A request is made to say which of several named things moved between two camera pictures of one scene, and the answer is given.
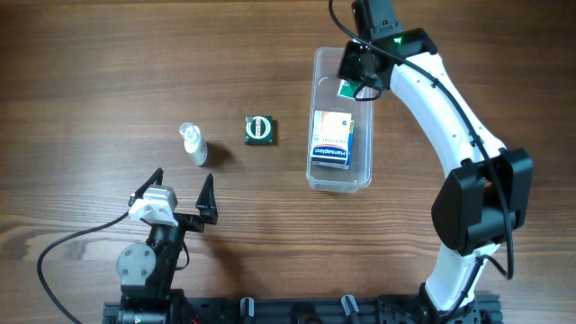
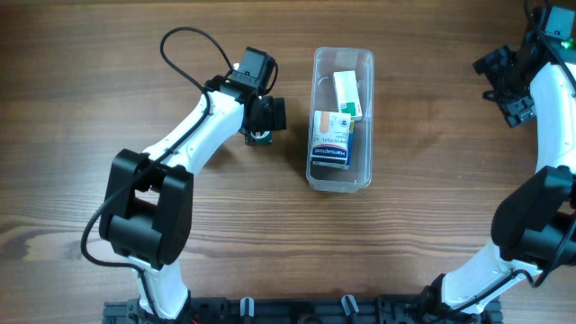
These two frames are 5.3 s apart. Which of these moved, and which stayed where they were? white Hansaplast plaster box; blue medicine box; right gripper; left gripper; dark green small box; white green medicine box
Moved: white green medicine box; left gripper; right gripper
Stayed: dark green small box; blue medicine box; white Hansaplast plaster box
